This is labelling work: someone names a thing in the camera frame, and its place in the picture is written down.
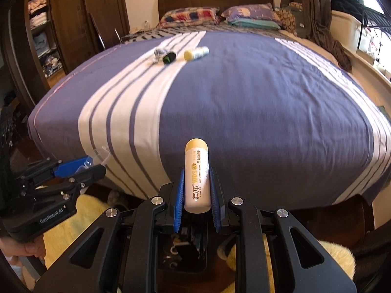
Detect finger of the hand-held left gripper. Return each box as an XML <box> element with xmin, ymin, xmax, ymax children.
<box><xmin>31</xmin><ymin>164</ymin><xmax>107</xmax><ymax>203</ymax></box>
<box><xmin>18</xmin><ymin>157</ymin><xmax>94</xmax><ymax>187</ymax></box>

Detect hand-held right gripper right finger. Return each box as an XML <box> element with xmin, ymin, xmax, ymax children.
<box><xmin>209</xmin><ymin>168</ymin><xmax>358</xmax><ymax>293</ymax></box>

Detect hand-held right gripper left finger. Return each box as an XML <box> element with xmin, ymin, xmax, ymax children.
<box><xmin>33</xmin><ymin>168</ymin><xmax>185</xmax><ymax>293</ymax></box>

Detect clear plastic container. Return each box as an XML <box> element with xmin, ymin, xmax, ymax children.
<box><xmin>78</xmin><ymin>146</ymin><xmax>111</xmax><ymax>171</ymax></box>

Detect white yellow cap lip balm tube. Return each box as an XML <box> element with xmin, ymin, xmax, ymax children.
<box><xmin>184</xmin><ymin>138</ymin><xmax>211</xmax><ymax>214</ymax></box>

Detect person's left hand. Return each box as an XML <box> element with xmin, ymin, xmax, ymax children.
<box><xmin>0</xmin><ymin>233</ymin><xmax>47</xmax><ymax>259</ymax></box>

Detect cream fuzzy rug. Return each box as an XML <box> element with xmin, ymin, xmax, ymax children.
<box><xmin>226</xmin><ymin>240</ymin><xmax>357</xmax><ymax>293</ymax></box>
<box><xmin>39</xmin><ymin>194</ymin><xmax>139</xmax><ymax>293</ymax></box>

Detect bed with blue striped cover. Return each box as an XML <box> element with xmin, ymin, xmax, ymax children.
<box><xmin>27</xmin><ymin>31</ymin><xmax>391</xmax><ymax>213</ymax></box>

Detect mixed patterned clothes pile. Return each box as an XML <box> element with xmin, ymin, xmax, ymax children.
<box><xmin>43</xmin><ymin>53</ymin><xmax>63</xmax><ymax>77</ymax></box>

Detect blue folded clothes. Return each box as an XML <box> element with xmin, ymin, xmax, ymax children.
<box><xmin>33</xmin><ymin>33</ymin><xmax>51</xmax><ymax>57</ymax></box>

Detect folding chair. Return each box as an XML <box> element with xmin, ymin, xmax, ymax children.
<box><xmin>88</xmin><ymin>12</ymin><xmax>129</xmax><ymax>51</ymax></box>

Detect grey scrunchie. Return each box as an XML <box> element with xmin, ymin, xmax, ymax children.
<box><xmin>153</xmin><ymin>48</ymin><xmax>168</xmax><ymax>65</ymax></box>

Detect white folded clothes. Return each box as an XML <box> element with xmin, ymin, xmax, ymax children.
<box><xmin>31</xmin><ymin>15</ymin><xmax>50</xmax><ymax>29</ymax></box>

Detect wooden wardrobe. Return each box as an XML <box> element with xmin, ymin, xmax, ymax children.
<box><xmin>0</xmin><ymin>0</ymin><xmax>131</xmax><ymax>108</ymax></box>

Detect yellow cap bottle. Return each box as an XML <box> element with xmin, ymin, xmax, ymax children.
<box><xmin>183</xmin><ymin>46</ymin><xmax>210</xmax><ymax>61</ymax></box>

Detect zebra striped bed sheet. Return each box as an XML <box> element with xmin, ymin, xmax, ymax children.
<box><xmin>122</xmin><ymin>24</ymin><xmax>295</xmax><ymax>42</ymax></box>

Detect pink folded clothes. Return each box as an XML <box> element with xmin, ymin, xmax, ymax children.
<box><xmin>28</xmin><ymin>0</ymin><xmax>48</xmax><ymax>14</ymax></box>

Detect teal pillow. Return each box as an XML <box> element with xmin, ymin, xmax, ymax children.
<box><xmin>230</xmin><ymin>18</ymin><xmax>282</xmax><ymax>31</ymax></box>

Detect plaid pillow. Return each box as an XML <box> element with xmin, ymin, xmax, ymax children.
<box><xmin>159</xmin><ymin>6</ymin><xmax>221</xmax><ymax>29</ymax></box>

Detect purple elephant print pillow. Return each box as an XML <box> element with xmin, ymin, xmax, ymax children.
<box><xmin>221</xmin><ymin>3</ymin><xmax>282</xmax><ymax>25</ymax></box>

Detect brown patterned cushion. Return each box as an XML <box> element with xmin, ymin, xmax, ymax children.
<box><xmin>275</xmin><ymin>2</ymin><xmax>299</xmax><ymax>36</ymax></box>

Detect grey green cushion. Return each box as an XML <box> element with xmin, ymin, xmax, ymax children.
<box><xmin>293</xmin><ymin>5</ymin><xmax>313</xmax><ymax>39</ymax></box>

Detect white storage box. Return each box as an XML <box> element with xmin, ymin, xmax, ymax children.
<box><xmin>331</xmin><ymin>10</ymin><xmax>363</xmax><ymax>54</ymax></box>

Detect brown curtain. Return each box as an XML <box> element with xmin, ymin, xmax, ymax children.
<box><xmin>280</xmin><ymin>0</ymin><xmax>352</xmax><ymax>73</ymax></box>

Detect black jacket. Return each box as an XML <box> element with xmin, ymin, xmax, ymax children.
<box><xmin>328</xmin><ymin>0</ymin><xmax>365</xmax><ymax>16</ymax></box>

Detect black wire rack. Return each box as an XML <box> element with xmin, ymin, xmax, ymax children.
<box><xmin>358</xmin><ymin>5</ymin><xmax>391</xmax><ymax>80</ymax></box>

